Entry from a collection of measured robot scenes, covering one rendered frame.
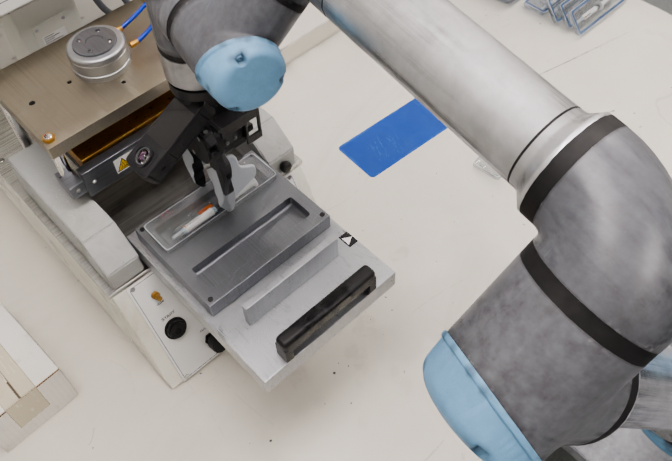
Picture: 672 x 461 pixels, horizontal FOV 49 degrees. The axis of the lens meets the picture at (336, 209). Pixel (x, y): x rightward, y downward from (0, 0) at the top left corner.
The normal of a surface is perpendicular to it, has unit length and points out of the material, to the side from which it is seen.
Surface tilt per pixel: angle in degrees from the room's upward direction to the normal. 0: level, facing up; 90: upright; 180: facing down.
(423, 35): 30
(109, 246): 41
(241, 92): 90
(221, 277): 0
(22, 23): 90
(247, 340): 0
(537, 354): 46
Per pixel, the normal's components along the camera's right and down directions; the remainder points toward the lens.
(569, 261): -0.68, -0.22
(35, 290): -0.04, -0.61
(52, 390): 0.74, 0.51
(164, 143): -0.40, -0.29
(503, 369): -0.56, -0.09
